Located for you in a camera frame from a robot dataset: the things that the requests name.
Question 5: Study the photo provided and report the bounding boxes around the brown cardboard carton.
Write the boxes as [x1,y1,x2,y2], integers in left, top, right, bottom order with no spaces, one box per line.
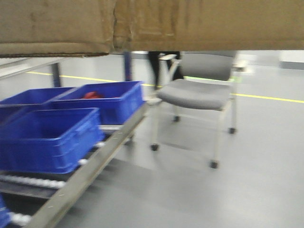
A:
[0,0,304,57]

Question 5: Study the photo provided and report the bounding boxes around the roller conveyor rack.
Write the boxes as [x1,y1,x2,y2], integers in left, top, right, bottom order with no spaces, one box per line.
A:
[0,103,148,228]

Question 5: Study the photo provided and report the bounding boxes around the blue crate with red item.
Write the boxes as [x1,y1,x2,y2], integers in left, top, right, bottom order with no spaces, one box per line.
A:
[52,81,144,125]

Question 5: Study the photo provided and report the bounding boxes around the blue table leg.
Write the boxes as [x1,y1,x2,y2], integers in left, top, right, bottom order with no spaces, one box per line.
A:
[51,63,61,87]
[123,51,133,81]

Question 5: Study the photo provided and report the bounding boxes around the person legs in black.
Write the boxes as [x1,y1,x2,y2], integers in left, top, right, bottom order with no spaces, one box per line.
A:
[148,51,184,90]

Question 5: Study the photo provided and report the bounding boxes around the grey office chair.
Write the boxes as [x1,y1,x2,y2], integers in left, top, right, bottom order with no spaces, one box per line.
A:
[150,50,246,169]

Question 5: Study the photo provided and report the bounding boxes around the red item in crate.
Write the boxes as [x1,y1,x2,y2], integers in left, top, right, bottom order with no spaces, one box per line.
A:
[82,91,104,99]

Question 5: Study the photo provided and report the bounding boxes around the blue crate front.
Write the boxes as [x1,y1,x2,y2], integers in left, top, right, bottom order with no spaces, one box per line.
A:
[0,108,105,174]

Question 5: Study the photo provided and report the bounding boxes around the blue table leg left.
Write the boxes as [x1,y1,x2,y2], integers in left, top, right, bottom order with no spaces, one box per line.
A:
[51,63,61,87]

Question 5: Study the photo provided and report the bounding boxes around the blue crate back left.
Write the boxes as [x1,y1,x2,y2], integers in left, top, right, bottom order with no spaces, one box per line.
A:
[0,87,73,125]

